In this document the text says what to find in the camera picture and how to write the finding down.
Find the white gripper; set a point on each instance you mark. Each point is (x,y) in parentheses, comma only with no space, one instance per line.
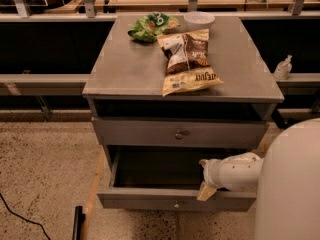
(210,172)

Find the grey drawer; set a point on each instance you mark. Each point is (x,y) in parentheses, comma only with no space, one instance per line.
(165,178)
(174,132)

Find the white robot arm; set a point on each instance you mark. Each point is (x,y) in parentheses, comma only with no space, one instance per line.
(287,180)

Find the grey wooden drawer cabinet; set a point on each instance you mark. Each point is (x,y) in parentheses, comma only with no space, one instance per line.
(127,78)

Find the grey top drawer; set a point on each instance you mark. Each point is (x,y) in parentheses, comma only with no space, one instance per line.
(174,132)

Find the black office chair base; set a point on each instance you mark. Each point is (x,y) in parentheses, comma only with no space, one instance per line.
(285,118)

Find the brown yellow snack bag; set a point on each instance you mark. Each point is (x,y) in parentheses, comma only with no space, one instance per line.
(188,67)

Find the black bar on floor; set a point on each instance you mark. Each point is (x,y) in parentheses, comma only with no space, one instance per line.
(78,221)

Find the clear plastic bowl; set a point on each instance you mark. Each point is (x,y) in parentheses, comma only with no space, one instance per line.
(197,20)

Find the green chip bag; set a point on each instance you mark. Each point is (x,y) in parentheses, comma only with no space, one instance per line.
(149,27)

